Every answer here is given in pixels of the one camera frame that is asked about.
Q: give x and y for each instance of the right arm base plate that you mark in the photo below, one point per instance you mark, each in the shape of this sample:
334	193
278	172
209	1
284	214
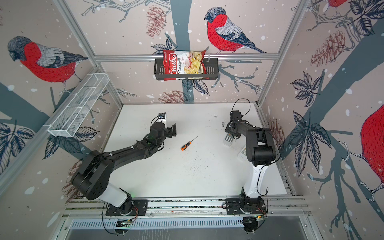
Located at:
250	206

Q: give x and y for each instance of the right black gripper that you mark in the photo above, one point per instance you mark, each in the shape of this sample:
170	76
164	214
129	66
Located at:
227	129

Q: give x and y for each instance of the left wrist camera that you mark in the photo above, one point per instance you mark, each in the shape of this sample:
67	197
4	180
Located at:
162	117

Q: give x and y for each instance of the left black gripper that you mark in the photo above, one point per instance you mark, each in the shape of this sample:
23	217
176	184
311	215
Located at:
170	134

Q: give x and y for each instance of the white remote control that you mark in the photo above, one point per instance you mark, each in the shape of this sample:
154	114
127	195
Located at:
228	140

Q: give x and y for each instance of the orange black screwdriver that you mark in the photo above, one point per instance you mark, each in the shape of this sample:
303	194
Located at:
185	146

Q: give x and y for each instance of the black wall basket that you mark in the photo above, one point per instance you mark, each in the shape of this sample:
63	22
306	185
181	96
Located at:
211	67

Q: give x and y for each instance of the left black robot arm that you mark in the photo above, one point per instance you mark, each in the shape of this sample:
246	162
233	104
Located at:
92	179

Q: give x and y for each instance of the red cassava chips bag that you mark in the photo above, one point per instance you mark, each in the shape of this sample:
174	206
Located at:
183	62

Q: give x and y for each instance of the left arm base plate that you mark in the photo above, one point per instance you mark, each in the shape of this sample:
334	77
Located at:
135	207

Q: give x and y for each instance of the white wire mesh shelf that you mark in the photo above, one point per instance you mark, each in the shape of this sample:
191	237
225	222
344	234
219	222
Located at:
71	118

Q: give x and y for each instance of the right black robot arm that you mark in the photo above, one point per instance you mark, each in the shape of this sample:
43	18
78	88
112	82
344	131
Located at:
260	150

